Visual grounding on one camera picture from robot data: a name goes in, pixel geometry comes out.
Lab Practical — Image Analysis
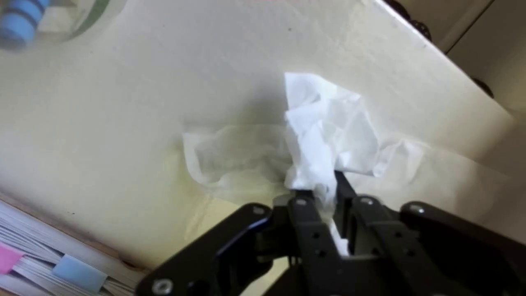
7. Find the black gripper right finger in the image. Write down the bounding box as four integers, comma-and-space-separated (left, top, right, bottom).
331, 170, 526, 296

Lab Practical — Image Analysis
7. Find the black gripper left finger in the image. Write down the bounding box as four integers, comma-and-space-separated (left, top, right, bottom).
136, 190, 353, 296

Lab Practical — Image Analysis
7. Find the white paper towel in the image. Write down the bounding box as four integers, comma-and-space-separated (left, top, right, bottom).
180, 71, 428, 260

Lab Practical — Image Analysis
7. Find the book with sticky tabs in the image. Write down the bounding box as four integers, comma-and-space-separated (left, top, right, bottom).
0, 188, 144, 296

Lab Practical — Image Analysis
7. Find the clear plastic cup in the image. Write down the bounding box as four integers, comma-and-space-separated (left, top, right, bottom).
34, 0, 128, 43

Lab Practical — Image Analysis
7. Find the blue handled tool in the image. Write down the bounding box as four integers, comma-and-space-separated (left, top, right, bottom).
0, 0, 52, 53

